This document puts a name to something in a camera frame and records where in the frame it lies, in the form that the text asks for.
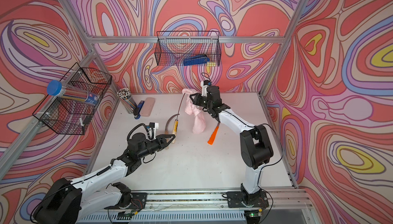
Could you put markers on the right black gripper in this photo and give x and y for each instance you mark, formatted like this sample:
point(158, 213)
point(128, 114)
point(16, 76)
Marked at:
point(197, 97)

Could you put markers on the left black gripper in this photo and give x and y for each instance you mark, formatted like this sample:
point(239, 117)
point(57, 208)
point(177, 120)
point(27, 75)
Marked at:
point(161, 141)

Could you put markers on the wooden handled sickle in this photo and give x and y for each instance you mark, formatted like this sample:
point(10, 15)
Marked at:
point(175, 127)
point(168, 122)

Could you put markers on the pink rag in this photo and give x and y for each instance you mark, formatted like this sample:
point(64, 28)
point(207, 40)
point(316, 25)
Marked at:
point(191, 109)

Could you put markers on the orange handled sickle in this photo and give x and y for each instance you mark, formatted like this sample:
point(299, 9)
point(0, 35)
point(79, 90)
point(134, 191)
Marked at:
point(214, 134)

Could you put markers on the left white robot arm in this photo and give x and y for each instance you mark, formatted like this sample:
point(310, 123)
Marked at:
point(69, 201)

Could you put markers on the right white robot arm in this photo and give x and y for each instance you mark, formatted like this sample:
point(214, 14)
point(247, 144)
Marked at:
point(256, 148)

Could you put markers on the pink case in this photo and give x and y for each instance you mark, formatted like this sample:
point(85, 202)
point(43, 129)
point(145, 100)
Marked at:
point(147, 107)

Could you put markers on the blue stapler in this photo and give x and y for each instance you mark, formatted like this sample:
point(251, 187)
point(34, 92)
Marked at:
point(138, 109)

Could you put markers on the blue tool in basket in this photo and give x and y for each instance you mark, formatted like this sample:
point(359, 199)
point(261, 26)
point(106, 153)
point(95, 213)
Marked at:
point(196, 60)

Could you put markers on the cup of pencils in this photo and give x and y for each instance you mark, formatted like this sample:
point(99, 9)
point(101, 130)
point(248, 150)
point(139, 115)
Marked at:
point(127, 99)

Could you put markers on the clear tube blue cap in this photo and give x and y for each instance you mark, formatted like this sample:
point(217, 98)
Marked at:
point(58, 89)

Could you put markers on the black wire basket back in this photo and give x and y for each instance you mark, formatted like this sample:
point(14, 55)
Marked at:
point(173, 47)

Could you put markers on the black wire basket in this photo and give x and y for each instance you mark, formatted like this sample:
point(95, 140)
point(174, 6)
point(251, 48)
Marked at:
point(173, 47)
point(68, 117)

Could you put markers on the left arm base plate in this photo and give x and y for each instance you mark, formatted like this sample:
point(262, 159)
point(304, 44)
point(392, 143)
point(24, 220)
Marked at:
point(133, 201)

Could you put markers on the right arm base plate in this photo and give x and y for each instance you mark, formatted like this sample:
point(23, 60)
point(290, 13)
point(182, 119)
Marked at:
point(241, 199)

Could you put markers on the black wire basket left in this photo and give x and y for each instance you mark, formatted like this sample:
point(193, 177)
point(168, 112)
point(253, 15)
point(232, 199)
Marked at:
point(68, 117)

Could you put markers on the aluminium rail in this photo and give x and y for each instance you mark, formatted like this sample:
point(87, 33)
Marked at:
point(286, 206)

